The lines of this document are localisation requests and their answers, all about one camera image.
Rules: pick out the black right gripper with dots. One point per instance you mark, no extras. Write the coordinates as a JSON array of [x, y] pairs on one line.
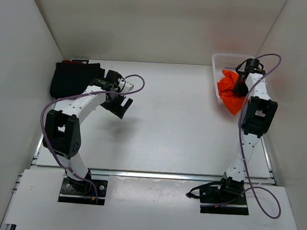
[[239, 90]]

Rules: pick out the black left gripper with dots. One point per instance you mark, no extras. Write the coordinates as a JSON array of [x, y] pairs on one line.
[[119, 110]]

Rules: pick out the orange t shirt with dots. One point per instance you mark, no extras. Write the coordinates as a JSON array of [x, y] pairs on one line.
[[225, 89]]

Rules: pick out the black t shirt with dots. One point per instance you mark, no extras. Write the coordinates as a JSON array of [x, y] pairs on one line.
[[73, 78]]

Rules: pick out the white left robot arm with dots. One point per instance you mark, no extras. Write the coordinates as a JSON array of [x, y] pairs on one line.
[[61, 128]]

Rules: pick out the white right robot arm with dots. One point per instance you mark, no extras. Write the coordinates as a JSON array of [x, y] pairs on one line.
[[255, 119]]

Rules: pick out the dark logo sticker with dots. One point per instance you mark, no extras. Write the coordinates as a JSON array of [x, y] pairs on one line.
[[80, 61]]

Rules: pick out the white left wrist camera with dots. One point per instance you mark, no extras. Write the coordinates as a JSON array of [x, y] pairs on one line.
[[124, 86]]

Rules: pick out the aluminium front table rail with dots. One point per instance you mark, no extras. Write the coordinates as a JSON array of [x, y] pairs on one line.
[[166, 176]]

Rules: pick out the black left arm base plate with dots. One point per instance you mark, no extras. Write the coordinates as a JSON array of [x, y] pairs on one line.
[[73, 191]]

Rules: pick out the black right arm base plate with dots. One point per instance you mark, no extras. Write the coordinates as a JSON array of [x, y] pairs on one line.
[[213, 200]]

